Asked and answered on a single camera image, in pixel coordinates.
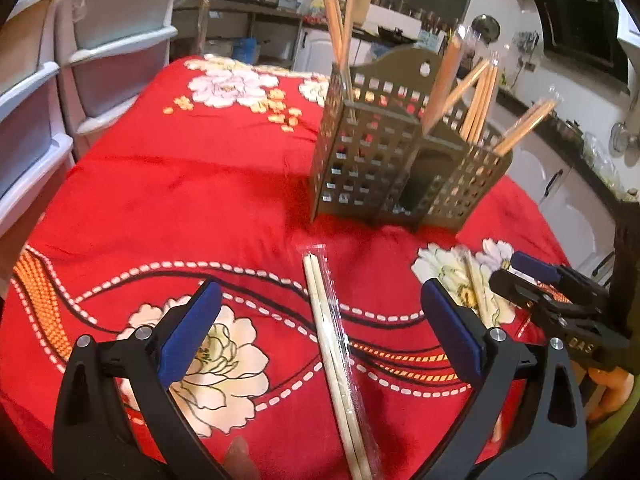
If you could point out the wooden chopsticks pair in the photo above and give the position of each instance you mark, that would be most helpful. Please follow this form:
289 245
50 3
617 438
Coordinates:
325 320
470 82
474 285
334 30
350 25
525 127
480 105
445 80

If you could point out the metal kitchen rack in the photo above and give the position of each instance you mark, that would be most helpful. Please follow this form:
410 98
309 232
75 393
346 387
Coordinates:
225 7

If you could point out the beige cutting board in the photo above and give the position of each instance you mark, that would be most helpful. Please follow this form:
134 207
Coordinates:
365 0

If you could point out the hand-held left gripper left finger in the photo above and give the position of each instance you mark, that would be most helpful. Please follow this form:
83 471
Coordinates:
192 330

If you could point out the person's left hand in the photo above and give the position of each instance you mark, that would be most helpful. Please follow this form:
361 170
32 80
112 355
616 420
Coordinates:
242 460

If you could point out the person's right hand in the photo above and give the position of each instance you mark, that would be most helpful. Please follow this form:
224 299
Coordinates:
605 390

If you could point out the blue plastic container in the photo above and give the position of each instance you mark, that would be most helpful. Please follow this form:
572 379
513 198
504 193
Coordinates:
245 50

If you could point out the person's right forearm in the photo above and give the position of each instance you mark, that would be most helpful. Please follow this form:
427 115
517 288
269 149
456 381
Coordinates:
607 450

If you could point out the red floral tablecloth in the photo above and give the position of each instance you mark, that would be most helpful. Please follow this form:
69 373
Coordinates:
175 185

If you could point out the row of condiment bottles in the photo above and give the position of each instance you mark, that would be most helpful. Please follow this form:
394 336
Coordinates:
430 20

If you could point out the black kitchen countertop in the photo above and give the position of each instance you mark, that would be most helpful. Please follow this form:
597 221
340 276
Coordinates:
570 152

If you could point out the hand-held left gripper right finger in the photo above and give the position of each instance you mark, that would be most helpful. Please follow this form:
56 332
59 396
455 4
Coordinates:
452 330

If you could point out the black range hood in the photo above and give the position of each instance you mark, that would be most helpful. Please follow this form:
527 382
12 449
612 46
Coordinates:
580 25

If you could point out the steel pot lid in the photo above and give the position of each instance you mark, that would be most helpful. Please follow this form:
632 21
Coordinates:
485 27

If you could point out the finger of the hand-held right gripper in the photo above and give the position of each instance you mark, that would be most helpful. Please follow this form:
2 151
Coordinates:
535 265
515 287

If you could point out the black wok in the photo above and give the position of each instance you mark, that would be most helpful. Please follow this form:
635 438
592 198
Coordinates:
397 35

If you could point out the steel strainer ladle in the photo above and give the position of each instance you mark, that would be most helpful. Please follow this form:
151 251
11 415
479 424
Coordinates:
625 137

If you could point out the white plastic drawer unit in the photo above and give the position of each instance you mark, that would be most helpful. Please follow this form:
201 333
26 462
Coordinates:
25 110
115 75

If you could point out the clear plastic bag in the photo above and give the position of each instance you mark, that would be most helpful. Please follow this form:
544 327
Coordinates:
602 160

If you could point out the grey perforated utensil holder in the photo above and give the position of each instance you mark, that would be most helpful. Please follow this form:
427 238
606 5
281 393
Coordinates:
370 160

